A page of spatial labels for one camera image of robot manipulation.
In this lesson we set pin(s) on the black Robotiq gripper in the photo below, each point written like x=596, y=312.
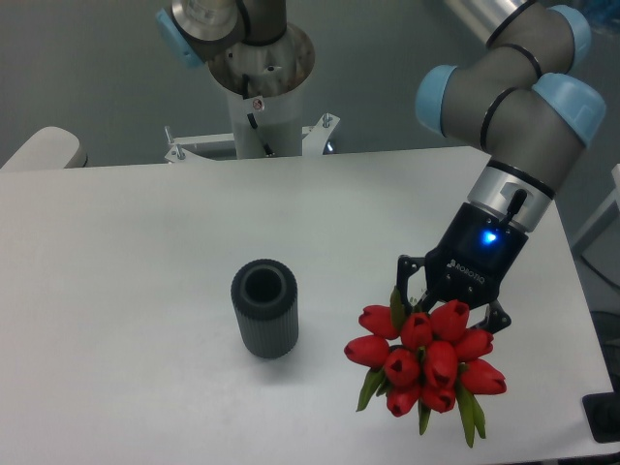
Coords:
x=468, y=264

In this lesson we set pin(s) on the red tulip bouquet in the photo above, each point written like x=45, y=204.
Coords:
x=426, y=361

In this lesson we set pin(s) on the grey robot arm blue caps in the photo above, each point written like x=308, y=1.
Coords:
x=519, y=104

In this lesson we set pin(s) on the dark grey ribbed vase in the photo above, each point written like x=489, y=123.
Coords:
x=264, y=296

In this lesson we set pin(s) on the black device at table edge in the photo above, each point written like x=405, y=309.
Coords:
x=602, y=412

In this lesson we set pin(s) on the white chair armrest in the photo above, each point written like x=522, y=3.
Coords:
x=51, y=148

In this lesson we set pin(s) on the white pedestal base frame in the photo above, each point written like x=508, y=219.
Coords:
x=316, y=140

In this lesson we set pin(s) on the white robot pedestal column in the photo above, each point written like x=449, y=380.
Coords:
x=264, y=87

